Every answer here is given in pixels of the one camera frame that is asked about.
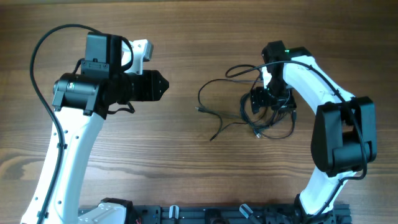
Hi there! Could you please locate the black USB cable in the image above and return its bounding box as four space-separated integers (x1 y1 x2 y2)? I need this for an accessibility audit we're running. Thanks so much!
195 64 298 142

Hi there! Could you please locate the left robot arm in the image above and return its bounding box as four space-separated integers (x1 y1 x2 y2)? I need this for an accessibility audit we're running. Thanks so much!
21 31 169 223

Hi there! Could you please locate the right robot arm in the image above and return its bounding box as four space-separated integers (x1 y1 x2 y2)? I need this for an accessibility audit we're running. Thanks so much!
249 40 377 223

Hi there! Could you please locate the right grey rail clip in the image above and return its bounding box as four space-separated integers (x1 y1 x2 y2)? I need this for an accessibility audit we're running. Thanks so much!
239 203 253 219

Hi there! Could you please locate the grey rail clip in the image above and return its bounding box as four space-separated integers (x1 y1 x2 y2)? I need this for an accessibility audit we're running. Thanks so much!
169 205 180 220
239 203 253 219

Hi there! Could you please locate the left grey rail clip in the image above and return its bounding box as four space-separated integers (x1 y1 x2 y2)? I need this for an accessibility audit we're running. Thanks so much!
169 205 180 220

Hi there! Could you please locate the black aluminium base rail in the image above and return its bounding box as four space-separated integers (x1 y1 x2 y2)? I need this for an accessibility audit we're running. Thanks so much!
79 203 352 224

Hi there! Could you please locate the left camera black cable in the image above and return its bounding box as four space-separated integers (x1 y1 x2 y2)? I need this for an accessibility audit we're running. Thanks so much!
29 24 102 224

